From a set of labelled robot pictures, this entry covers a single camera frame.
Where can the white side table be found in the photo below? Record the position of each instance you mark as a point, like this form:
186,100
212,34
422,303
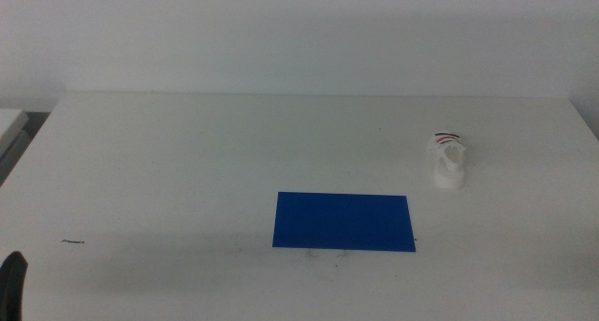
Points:
10,124

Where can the blue rectangular mat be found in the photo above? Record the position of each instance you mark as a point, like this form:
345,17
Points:
343,222

